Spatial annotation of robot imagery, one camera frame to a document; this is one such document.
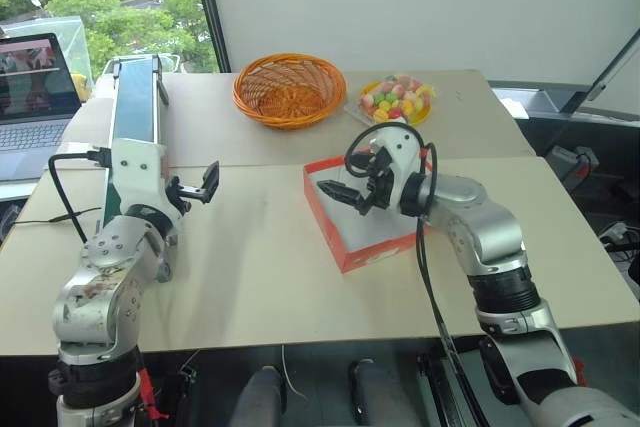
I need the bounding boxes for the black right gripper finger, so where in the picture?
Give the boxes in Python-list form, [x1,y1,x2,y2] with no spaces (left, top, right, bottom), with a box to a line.
[317,179,363,204]
[355,188,377,218]

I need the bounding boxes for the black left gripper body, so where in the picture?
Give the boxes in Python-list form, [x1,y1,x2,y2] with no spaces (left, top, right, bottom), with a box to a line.
[164,174,194,214]

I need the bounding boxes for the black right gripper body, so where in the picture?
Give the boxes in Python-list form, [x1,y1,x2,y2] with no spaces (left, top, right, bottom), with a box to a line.
[346,145,397,212]

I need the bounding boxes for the red shallow cardboard box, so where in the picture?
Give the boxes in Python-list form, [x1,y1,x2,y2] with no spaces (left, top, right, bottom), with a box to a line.
[302,154,437,275]

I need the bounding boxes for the narrow conveyor belt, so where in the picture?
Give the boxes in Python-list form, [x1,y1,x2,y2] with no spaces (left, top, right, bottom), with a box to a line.
[101,53,172,229]

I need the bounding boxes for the grey plastic connector with red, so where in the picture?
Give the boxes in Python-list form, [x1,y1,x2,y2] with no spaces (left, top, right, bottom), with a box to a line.
[546,144,601,179]

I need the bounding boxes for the orange wicker basket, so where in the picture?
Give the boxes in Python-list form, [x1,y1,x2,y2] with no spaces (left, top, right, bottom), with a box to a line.
[230,52,348,131]

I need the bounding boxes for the yellow object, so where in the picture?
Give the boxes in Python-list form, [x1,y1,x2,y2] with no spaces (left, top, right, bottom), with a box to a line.
[69,72,92,101]

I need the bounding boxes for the grey tray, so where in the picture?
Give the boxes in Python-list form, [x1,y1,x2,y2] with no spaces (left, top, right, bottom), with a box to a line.
[491,87,557,121]

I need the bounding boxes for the grey open laptop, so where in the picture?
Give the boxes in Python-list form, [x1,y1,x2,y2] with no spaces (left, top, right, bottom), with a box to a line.
[0,32,84,184]

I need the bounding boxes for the dark rounded shape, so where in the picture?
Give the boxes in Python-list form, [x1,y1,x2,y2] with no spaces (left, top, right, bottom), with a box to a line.
[233,365,289,427]

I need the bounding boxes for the white power strip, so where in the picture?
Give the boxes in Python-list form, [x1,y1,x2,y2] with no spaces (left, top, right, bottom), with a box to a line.
[598,220,640,250]

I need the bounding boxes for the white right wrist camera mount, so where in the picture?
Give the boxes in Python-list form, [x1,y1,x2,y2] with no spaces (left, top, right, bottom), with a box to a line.
[370,123,427,214]

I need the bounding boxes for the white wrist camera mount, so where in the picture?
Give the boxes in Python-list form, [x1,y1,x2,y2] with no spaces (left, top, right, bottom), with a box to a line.
[370,123,427,214]
[109,139,170,221]

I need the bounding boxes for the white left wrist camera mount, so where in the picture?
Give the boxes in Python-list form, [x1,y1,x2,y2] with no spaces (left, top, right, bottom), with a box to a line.
[109,139,170,221]

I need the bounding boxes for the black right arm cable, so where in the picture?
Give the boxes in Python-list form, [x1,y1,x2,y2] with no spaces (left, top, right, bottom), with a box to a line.
[343,122,459,351]

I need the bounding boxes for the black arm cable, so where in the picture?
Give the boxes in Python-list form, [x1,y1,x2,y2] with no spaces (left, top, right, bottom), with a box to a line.
[47,146,114,244]
[343,122,459,351]

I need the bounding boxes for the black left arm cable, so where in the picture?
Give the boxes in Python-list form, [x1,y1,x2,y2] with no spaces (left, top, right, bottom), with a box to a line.
[47,146,114,244]

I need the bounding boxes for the thin black cable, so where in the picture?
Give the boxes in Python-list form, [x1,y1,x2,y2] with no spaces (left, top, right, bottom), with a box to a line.
[11,206,104,227]

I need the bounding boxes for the black window frame post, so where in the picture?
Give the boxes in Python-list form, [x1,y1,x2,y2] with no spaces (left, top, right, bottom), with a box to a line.
[188,0,232,74]

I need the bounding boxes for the thin white cable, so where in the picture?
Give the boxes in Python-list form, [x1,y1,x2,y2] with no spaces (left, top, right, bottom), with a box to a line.
[279,344,309,404]

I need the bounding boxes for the red strap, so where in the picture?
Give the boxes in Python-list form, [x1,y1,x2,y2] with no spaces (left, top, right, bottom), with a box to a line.
[138,365,168,422]

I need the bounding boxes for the black metal frame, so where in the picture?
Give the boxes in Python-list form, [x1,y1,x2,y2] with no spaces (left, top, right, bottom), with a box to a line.
[416,335,484,427]

